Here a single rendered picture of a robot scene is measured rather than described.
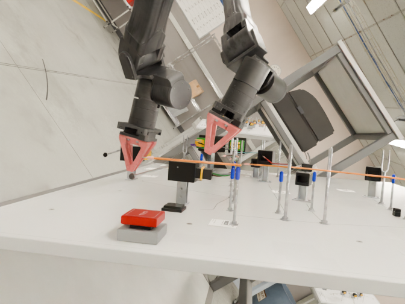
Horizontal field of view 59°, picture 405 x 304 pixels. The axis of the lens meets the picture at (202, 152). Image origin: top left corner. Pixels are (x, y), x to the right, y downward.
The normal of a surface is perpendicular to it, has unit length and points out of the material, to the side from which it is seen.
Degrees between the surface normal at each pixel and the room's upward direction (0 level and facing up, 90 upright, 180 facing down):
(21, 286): 0
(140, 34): 128
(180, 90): 56
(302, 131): 90
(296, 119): 90
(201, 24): 90
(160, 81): 140
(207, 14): 90
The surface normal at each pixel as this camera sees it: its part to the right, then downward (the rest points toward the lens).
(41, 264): 0.84, -0.52
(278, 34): -0.07, 0.15
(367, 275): 0.07, -1.00
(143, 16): -0.64, 0.52
